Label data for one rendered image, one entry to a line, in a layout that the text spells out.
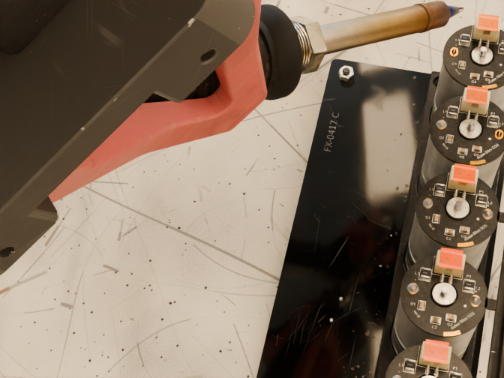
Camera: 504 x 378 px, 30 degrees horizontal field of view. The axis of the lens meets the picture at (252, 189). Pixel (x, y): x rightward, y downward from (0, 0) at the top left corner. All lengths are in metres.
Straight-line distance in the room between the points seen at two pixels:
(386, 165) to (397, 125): 0.02
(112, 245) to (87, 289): 0.02
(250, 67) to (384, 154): 0.15
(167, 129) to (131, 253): 0.15
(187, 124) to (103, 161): 0.03
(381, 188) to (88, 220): 0.11
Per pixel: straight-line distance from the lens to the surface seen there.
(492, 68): 0.32
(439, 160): 0.30
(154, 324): 0.35
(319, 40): 0.25
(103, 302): 0.35
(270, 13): 0.24
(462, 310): 0.28
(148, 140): 0.20
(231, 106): 0.22
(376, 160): 0.35
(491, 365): 0.28
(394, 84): 0.37
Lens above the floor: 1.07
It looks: 64 degrees down
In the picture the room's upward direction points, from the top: 9 degrees counter-clockwise
